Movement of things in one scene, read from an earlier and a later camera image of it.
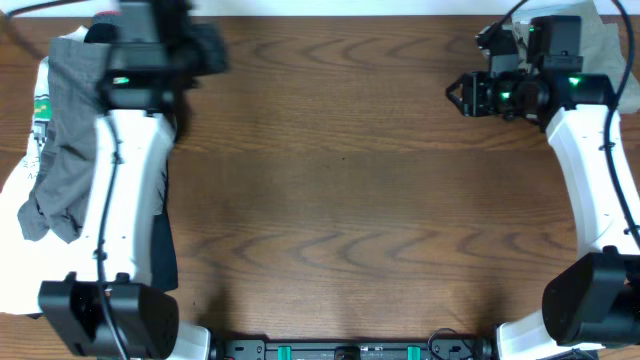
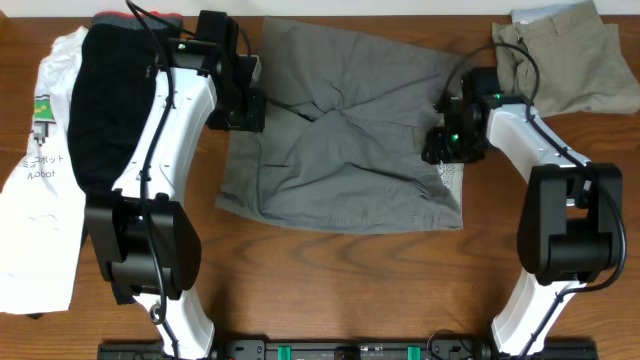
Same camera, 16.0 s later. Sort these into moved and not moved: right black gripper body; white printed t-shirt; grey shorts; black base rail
Moved: right black gripper body; grey shorts
Not moved: black base rail; white printed t-shirt
